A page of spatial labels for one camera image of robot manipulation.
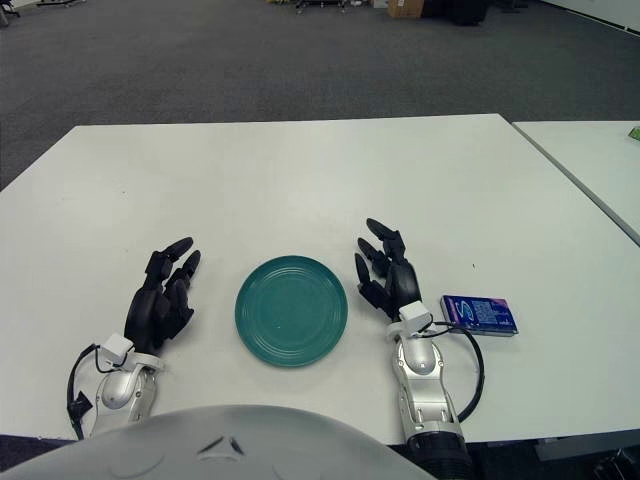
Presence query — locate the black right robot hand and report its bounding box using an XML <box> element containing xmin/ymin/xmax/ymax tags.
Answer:
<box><xmin>353</xmin><ymin>217</ymin><xmax>424</xmax><ymax>321</ymax></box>

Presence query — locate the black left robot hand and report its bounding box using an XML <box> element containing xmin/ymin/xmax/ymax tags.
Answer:
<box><xmin>123</xmin><ymin>234</ymin><xmax>203</xmax><ymax>357</ymax></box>

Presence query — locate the blue purple gum pack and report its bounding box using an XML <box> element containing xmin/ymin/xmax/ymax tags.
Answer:
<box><xmin>439</xmin><ymin>294</ymin><xmax>520</xmax><ymax>335</ymax></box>

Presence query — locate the round green plate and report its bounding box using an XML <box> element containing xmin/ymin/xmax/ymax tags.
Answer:
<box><xmin>234</xmin><ymin>255</ymin><xmax>349</xmax><ymax>370</ymax></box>

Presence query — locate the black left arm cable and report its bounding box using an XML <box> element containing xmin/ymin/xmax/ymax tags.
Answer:
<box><xmin>67</xmin><ymin>343</ymin><xmax>101</xmax><ymax>441</ymax></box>

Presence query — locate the grey robot torso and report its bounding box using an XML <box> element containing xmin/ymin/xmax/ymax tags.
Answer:
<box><xmin>0</xmin><ymin>403</ymin><xmax>431</xmax><ymax>480</ymax></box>

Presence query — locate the white neighbouring table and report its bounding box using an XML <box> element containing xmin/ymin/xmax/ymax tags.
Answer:
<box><xmin>510</xmin><ymin>119</ymin><xmax>640</xmax><ymax>246</ymax></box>

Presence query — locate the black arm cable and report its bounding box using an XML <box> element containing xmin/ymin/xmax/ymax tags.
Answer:
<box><xmin>419</xmin><ymin>319</ymin><xmax>487</xmax><ymax>421</ymax></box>
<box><xmin>67</xmin><ymin>343</ymin><xmax>101</xmax><ymax>441</ymax></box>

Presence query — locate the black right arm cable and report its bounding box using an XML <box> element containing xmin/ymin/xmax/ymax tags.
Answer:
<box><xmin>419</xmin><ymin>319</ymin><xmax>487</xmax><ymax>421</ymax></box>

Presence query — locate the brown cardboard box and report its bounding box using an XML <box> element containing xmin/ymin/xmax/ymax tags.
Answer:
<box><xmin>387</xmin><ymin>0</ymin><xmax>425</xmax><ymax>20</ymax></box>

